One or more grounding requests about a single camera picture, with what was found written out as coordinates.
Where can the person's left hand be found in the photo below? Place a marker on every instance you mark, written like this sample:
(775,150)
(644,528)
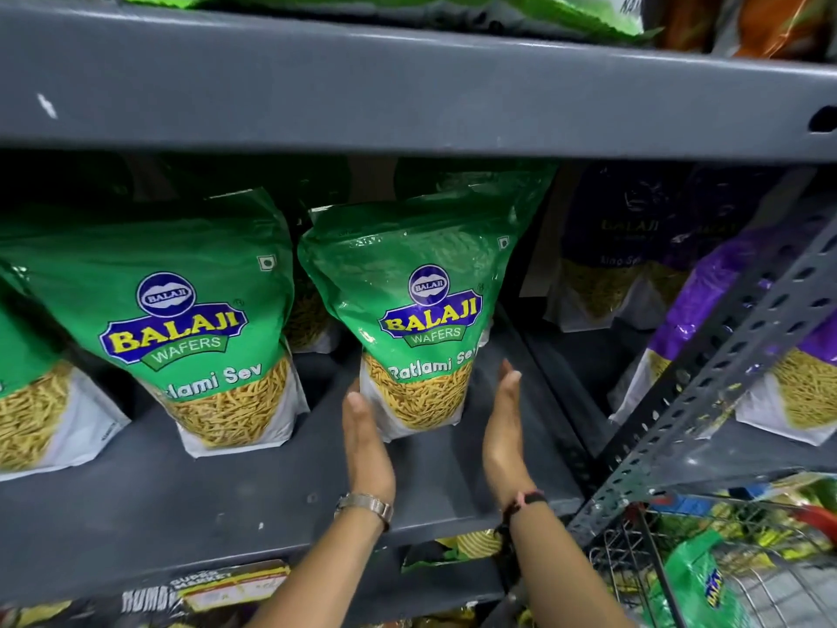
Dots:
(369,454)

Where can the person's right hand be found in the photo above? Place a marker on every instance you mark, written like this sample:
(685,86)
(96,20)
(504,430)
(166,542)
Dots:
(503,444)

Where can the person's right fingers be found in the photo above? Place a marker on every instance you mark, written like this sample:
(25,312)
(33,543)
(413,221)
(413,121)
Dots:
(507,392)

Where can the person's left fingers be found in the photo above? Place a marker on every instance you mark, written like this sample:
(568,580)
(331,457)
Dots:
(359,415)

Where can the person's right forearm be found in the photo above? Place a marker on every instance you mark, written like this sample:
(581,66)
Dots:
(559,568)

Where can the person's left forearm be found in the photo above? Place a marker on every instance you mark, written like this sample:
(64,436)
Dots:
(327,575)

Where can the silver wristwatch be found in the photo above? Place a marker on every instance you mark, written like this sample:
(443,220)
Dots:
(366,504)

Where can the black wrist band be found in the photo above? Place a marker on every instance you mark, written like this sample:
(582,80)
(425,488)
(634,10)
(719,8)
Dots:
(526,499)

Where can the green yellow snack packet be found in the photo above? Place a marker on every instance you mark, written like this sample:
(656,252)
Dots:
(458,548)

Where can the purple snack packet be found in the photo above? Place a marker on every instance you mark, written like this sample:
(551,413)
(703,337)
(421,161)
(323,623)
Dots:
(614,254)
(706,281)

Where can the shelf price label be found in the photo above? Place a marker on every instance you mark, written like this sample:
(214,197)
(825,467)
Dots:
(235,585)

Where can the grey slotted metal upright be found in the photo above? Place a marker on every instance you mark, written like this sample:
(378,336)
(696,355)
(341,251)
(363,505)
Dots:
(732,379)

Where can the small green plastic packet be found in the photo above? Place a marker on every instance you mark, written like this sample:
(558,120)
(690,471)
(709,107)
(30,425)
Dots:
(696,582)

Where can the grey metal shelf rack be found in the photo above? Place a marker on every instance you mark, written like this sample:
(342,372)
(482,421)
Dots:
(392,91)

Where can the light green snack packets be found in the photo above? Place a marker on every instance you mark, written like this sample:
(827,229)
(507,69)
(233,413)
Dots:
(575,9)

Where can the orange snack packet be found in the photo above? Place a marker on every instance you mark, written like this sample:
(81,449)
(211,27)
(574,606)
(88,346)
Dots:
(771,19)

